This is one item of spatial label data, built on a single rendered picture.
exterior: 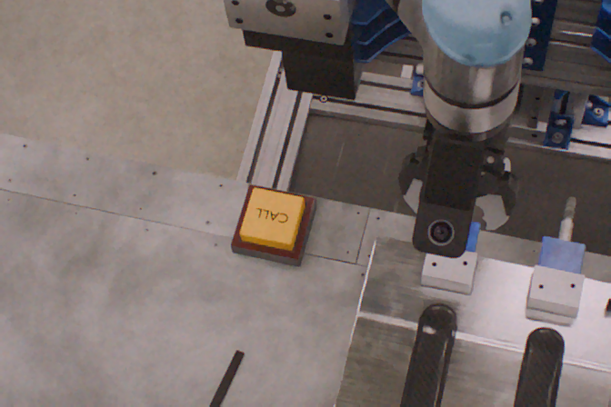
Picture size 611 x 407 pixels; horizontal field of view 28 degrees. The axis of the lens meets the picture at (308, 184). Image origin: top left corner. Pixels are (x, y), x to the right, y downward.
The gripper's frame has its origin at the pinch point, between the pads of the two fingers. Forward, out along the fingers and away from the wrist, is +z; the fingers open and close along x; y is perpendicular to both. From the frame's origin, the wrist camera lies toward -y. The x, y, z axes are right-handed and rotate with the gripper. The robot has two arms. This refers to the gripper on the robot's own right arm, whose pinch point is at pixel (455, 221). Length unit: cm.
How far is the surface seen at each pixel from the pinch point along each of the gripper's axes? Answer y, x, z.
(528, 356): -7.4, -9.4, 12.4
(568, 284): -0.2, -11.8, 9.2
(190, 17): 78, 67, 101
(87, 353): -15.1, 37.1, 20.9
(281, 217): 4.0, 19.7, 17.2
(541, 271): 0.6, -9.0, 9.2
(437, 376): -11.4, -1.0, 12.7
